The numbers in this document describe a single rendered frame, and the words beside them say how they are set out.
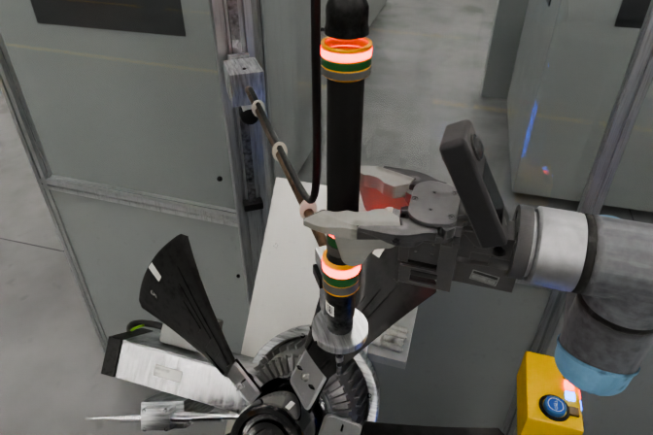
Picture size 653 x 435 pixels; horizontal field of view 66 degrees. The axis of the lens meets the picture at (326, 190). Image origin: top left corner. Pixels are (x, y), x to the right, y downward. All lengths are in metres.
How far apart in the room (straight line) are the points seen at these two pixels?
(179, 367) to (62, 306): 1.96
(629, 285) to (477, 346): 1.23
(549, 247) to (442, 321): 1.18
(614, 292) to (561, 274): 0.05
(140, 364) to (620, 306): 0.86
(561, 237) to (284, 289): 0.70
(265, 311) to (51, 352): 1.80
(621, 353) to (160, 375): 0.80
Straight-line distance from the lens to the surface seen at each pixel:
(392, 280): 0.77
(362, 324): 0.64
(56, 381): 2.66
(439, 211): 0.48
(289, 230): 1.07
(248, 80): 1.05
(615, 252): 0.49
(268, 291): 1.08
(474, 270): 0.52
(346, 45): 0.46
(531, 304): 1.56
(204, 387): 1.04
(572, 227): 0.49
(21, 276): 3.27
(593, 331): 0.55
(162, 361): 1.07
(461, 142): 0.43
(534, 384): 1.14
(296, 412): 0.83
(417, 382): 1.90
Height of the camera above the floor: 1.95
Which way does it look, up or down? 34 degrees down
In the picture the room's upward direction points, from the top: straight up
